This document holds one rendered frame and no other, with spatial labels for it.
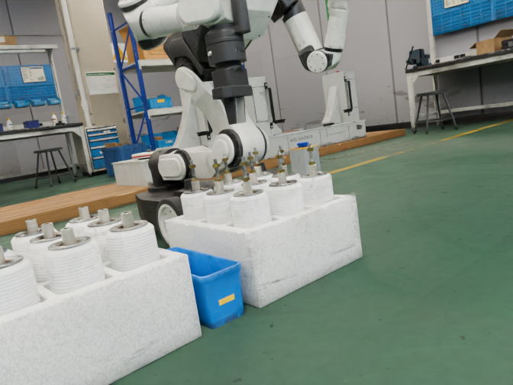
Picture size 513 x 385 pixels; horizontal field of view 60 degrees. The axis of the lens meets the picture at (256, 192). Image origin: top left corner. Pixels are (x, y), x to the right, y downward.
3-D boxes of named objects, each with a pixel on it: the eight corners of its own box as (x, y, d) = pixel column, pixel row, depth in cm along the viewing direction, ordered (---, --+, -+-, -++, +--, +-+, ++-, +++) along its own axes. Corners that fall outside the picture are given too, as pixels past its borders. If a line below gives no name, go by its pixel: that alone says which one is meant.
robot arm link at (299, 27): (303, 82, 162) (277, 25, 160) (317, 76, 172) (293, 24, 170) (330, 67, 155) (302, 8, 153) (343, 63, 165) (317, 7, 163)
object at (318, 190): (299, 243, 123) (290, 179, 121) (312, 233, 131) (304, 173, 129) (331, 243, 118) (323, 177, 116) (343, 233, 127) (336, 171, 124)
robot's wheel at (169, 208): (161, 249, 168) (151, 198, 164) (172, 245, 171) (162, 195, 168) (188, 256, 152) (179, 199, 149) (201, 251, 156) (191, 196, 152)
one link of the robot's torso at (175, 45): (157, 54, 182) (169, 17, 170) (184, 53, 190) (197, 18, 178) (188, 102, 172) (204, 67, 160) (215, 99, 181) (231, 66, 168)
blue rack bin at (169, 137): (141, 150, 645) (139, 135, 641) (164, 146, 669) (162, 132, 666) (158, 148, 607) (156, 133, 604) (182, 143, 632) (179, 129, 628)
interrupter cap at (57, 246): (42, 249, 81) (41, 245, 81) (82, 237, 86) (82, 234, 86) (56, 254, 76) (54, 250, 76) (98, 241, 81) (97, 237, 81)
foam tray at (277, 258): (175, 278, 131) (164, 220, 128) (272, 241, 155) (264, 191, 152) (259, 308, 101) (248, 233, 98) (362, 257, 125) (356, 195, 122)
